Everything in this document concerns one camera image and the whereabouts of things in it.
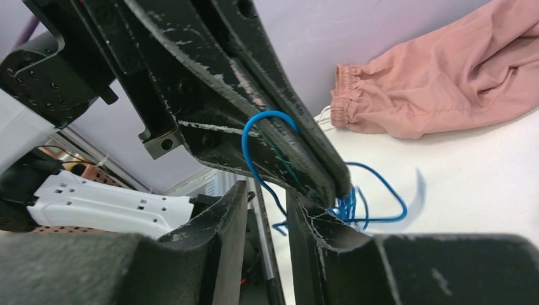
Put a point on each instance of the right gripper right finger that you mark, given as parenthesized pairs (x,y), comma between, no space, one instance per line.
(332,263)

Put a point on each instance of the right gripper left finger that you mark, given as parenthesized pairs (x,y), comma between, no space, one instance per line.
(197,263)

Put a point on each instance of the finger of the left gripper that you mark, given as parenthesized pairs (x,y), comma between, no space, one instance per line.
(317,170)
(191,79)

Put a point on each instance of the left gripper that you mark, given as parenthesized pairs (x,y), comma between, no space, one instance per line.
(61,73)

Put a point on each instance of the pink cloth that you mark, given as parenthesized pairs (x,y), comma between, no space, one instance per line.
(478,71)

